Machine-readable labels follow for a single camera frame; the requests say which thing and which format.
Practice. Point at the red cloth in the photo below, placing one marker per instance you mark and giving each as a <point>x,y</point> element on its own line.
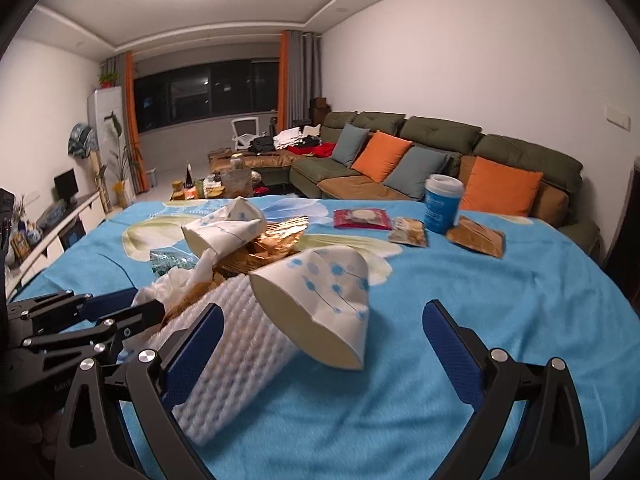
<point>320,150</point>

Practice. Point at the blue floral blanket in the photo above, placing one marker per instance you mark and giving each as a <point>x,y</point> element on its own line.
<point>425,290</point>

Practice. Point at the white office chair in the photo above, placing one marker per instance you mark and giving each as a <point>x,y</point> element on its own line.
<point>246,130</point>

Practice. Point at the small grey-blue cushion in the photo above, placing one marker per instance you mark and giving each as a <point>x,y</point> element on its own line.
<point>350,145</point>

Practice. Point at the brown snack packet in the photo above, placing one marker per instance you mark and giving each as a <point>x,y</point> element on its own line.
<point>475,237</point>

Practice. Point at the white woven basket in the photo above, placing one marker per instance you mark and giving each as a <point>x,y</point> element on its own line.
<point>240,345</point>

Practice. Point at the clear yellow snack packet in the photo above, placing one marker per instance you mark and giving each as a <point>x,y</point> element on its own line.
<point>410,232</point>

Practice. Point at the orange and grey curtain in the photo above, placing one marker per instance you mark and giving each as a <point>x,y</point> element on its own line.
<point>295,80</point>
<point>131,120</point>

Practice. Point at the small green potted plant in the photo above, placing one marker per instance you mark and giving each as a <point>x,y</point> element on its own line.
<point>107,79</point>

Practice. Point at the orange cushion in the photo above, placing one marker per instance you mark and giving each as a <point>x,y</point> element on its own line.
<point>500,187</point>
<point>382,156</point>

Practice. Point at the blue cup with white lid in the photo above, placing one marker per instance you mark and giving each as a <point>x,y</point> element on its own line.
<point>442,205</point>

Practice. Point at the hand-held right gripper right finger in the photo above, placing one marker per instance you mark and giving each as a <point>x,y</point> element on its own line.
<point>450,355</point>

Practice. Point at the small crushed dotted paper cup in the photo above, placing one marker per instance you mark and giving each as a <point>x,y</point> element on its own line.
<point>225,235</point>

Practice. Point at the white wall switch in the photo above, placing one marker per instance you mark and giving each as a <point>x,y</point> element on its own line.
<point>617,117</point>

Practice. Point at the red snack packet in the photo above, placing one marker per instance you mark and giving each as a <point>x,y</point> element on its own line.
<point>361,220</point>

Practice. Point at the teal crumpled wrapper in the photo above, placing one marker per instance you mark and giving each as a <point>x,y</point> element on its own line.
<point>170,261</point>

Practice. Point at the dark wooden box stack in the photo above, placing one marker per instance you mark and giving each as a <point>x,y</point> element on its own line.
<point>320,110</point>

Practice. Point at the green corner sofa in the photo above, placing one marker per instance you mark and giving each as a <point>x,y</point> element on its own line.
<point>440,132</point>

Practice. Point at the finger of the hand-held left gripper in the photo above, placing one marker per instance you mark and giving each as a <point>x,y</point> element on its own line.
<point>131,321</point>
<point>110,305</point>

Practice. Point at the white long cabinet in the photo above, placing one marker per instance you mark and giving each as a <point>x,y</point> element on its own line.
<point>50,240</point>

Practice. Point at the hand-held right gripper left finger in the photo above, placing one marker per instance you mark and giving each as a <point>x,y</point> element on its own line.
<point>196,355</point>

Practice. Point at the gold foil snack wrapper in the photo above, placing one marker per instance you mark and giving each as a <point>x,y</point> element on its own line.
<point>280,240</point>

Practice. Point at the group of jars and bottles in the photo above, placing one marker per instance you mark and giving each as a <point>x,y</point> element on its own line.
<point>225,182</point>

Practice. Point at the black monitor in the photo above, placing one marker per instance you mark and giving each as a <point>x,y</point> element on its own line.
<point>66,185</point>

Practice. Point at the white crumpled tissue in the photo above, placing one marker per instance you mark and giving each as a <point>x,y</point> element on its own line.
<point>170,282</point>

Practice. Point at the dark window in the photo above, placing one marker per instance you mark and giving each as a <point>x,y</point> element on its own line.
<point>200,92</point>

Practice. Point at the white standing air conditioner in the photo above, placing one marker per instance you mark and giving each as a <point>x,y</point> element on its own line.
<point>105,120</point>

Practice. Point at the pile of clothes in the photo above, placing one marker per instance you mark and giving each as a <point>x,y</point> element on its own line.
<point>285,138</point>

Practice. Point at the tall potted plant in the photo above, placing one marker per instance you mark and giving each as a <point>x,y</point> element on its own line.
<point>122,170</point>

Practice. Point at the large grey-blue cushion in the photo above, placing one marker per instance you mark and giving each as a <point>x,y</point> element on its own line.
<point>417,172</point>

